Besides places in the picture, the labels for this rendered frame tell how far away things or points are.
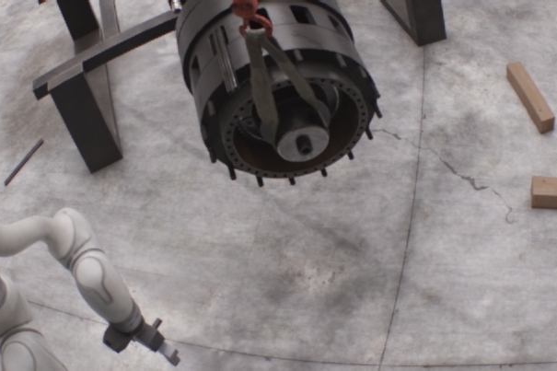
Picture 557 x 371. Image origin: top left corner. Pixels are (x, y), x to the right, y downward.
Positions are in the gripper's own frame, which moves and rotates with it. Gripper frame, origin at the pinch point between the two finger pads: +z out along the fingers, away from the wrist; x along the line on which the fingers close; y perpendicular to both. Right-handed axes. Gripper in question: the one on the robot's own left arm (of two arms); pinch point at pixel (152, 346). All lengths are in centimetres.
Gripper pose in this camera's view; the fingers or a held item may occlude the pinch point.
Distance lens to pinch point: 172.7
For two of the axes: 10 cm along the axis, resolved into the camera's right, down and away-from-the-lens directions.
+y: 5.1, -7.6, 4.1
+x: -8.4, -3.2, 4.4
